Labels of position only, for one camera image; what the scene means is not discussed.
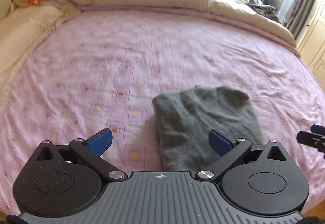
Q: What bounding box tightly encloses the pink patterned bed sheet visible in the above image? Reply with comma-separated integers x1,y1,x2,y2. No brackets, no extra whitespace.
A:
1,0,324,214

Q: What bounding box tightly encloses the cream wardrobe door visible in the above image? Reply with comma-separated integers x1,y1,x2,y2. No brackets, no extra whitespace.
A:
298,4,325,89

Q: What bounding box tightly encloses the grey argyle knit sweater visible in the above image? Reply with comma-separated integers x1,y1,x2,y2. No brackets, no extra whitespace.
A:
152,87,263,172

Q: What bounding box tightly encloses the dark clothes pile on bed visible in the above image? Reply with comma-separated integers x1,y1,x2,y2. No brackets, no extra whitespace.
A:
245,0,280,23

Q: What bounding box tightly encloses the beige pillow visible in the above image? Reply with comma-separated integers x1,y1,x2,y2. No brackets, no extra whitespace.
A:
1,2,80,97

